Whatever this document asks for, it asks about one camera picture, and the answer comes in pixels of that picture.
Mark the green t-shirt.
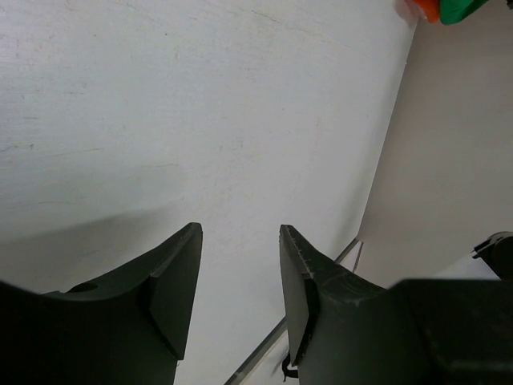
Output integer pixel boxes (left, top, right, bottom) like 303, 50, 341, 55
439, 0, 487, 25

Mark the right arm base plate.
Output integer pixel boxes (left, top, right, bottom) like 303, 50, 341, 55
281, 351, 299, 382

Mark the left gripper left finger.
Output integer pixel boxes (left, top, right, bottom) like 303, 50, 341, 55
1, 222, 203, 384

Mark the aluminium rail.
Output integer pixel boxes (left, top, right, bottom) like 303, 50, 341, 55
223, 237, 365, 385

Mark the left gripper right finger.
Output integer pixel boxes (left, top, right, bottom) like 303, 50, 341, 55
280, 225, 405, 384

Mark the folded orange t-shirt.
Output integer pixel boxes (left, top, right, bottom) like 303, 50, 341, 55
414, 0, 440, 23

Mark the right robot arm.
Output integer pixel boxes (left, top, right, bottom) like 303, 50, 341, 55
434, 232, 513, 282

